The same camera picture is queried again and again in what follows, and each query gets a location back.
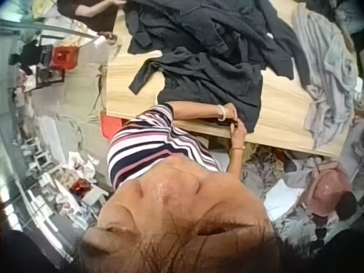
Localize person's left hand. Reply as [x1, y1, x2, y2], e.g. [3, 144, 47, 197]
[224, 102, 239, 122]

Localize person's right hand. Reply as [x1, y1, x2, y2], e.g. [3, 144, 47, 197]
[229, 120, 248, 148]

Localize black fleece robe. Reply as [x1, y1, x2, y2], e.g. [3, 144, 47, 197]
[128, 47, 264, 134]

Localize heap of clothes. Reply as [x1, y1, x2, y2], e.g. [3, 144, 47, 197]
[241, 143, 364, 253]

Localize large black garment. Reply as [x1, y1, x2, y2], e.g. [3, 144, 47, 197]
[125, 0, 312, 86]

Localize light grey garment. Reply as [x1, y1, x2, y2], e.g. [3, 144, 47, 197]
[292, 4, 359, 149]

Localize pink cap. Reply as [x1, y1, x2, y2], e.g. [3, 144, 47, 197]
[308, 167, 354, 218]

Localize red plastic bin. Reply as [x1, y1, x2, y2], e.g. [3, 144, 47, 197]
[100, 113, 126, 140]

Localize blue grey garment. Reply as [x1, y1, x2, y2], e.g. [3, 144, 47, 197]
[332, 0, 364, 43]

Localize crumpled white plastic bag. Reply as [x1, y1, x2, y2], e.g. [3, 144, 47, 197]
[67, 151, 100, 180]

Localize red plastic crate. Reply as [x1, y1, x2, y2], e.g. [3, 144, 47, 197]
[50, 45, 78, 71]

